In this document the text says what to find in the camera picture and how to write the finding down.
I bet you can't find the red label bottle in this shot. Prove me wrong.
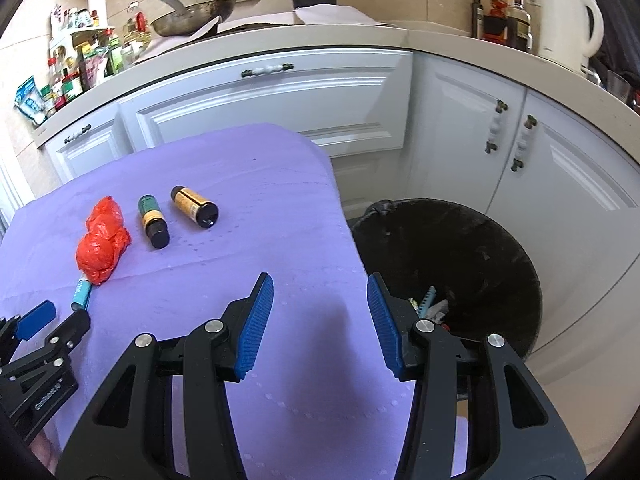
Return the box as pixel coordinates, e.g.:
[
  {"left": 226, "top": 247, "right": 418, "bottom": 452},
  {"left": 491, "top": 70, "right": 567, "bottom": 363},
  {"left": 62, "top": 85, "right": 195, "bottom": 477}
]
[{"left": 482, "top": 0, "right": 508, "bottom": 43}]

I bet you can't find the yellow label brown bottle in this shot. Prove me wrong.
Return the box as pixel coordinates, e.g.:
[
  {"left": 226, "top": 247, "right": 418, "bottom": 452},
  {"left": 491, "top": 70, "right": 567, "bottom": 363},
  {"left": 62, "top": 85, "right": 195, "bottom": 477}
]
[{"left": 170, "top": 186, "right": 219, "bottom": 228}]

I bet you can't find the white curtain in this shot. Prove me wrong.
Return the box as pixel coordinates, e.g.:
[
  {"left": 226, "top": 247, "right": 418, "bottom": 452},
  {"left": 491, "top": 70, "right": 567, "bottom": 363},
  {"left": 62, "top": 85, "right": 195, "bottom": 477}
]
[{"left": 0, "top": 145, "right": 23, "bottom": 241}]

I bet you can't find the purple tablecloth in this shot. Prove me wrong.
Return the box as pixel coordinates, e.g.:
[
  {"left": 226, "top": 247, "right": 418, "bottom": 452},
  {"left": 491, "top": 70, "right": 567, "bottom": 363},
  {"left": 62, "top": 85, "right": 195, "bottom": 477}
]
[{"left": 0, "top": 122, "right": 471, "bottom": 480}]

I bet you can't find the dark slim bottle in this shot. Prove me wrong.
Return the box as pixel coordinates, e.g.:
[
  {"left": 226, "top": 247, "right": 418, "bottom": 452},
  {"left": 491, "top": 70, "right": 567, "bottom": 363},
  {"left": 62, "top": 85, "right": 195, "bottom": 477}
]
[{"left": 470, "top": 0, "right": 486, "bottom": 40}]

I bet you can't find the green label brown bottle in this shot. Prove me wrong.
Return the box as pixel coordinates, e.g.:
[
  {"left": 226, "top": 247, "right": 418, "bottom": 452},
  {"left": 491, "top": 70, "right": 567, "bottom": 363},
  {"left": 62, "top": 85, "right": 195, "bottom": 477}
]
[{"left": 137, "top": 195, "right": 171, "bottom": 249}]

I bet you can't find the cluster of condiment bottles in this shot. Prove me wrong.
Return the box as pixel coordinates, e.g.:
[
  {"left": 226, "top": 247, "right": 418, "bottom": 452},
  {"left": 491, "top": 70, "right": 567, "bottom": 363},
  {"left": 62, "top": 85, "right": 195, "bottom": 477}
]
[{"left": 40, "top": 2, "right": 126, "bottom": 113}]

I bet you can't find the white kitchen cabinet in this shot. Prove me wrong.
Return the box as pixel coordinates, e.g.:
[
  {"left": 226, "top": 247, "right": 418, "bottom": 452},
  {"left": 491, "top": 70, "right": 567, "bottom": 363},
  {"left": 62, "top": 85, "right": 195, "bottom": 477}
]
[{"left": 35, "top": 25, "right": 640, "bottom": 461}]

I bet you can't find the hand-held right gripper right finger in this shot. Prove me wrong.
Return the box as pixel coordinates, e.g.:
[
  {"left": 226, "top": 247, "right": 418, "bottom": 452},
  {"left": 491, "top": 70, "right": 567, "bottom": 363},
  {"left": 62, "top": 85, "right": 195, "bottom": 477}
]
[{"left": 366, "top": 273, "right": 588, "bottom": 480}]

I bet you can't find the white spice rack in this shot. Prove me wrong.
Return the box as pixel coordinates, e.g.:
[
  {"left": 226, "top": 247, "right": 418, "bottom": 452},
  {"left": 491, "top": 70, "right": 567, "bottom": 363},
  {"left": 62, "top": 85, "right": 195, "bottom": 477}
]
[{"left": 50, "top": 25, "right": 116, "bottom": 51}]

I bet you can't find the black trash bin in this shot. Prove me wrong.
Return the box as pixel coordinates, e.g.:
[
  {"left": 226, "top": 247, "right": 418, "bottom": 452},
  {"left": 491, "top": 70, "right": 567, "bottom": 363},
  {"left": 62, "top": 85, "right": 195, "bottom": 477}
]
[{"left": 350, "top": 198, "right": 543, "bottom": 361}]

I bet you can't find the clear cooking oil bottle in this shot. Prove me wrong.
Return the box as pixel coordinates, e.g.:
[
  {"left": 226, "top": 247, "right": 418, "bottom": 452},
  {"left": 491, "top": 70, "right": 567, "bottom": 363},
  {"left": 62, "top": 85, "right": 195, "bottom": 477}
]
[{"left": 121, "top": 1, "right": 152, "bottom": 56}]

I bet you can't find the metal frying pan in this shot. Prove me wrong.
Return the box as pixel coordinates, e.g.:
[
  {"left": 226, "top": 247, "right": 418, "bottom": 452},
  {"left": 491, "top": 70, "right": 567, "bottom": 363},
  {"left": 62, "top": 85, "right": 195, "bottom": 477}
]
[{"left": 150, "top": 0, "right": 237, "bottom": 37}]

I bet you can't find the red plastic bag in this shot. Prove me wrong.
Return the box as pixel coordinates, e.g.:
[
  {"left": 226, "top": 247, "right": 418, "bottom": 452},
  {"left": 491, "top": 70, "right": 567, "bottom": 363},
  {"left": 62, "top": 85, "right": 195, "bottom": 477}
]
[{"left": 75, "top": 196, "right": 132, "bottom": 287}]

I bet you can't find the dark sauce bottle white cap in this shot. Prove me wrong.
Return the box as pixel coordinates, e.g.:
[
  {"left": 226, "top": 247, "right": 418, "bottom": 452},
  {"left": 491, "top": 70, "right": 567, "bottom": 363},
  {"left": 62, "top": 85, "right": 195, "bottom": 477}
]
[{"left": 505, "top": 0, "right": 533, "bottom": 52}]

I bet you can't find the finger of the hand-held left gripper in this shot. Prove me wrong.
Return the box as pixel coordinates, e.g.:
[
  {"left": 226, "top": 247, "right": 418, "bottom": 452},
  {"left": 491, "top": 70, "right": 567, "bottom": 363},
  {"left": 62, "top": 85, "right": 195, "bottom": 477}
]
[
  {"left": 20, "top": 309, "right": 92, "bottom": 368},
  {"left": 0, "top": 300, "right": 56, "bottom": 347}
]

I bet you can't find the white electric kettle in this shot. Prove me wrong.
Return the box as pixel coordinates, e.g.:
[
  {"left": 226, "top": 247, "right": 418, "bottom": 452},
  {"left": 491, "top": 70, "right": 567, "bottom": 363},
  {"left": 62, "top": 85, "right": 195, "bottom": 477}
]
[{"left": 537, "top": 0, "right": 605, "bottom": 73}]

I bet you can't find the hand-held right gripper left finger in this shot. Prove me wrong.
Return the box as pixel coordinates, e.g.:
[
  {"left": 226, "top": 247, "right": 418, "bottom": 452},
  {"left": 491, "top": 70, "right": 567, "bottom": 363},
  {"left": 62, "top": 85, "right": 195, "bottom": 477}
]
[{"left": 55, "top": 272, "right": 275, "bottom": 480}]

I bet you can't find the small teal tube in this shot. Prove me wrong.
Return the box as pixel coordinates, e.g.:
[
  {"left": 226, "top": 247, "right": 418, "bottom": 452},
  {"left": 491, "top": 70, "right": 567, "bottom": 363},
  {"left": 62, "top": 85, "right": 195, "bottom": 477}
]
[{"left": 69, "top": 280, "right": 93, "bottom": 311}]

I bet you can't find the pale stove cover cloth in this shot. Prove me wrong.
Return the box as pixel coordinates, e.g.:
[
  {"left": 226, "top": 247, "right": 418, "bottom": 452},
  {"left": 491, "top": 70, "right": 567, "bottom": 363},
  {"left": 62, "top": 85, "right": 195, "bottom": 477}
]
[{"left": 150, "top": 4, "right": 406, "bottom": 43}]

